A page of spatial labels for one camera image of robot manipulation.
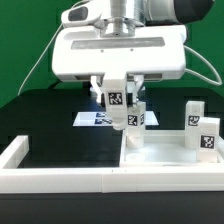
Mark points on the white square table top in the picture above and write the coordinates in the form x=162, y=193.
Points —
x=164, y=148

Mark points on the white U-shaped fence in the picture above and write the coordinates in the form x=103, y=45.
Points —
x=16, y=180

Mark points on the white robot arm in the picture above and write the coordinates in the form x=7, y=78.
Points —
x=123, y=17

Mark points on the white sheet with tags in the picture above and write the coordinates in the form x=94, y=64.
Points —
x=101, y=119

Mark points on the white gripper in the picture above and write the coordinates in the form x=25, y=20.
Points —
x=156, y=53

